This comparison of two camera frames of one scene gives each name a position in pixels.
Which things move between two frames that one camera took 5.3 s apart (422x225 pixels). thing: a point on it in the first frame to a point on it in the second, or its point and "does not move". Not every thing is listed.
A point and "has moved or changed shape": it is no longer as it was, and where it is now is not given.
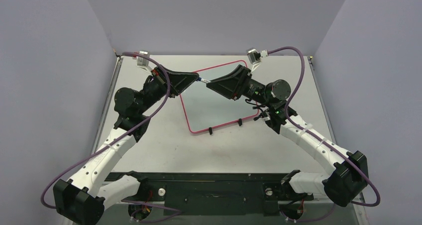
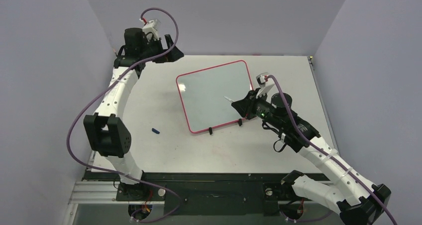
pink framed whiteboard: (206, 108) does not move
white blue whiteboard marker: (201, 79) has moved or changed shape
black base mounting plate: (214, 194) does not move
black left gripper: (180, 81) to (174, 55)
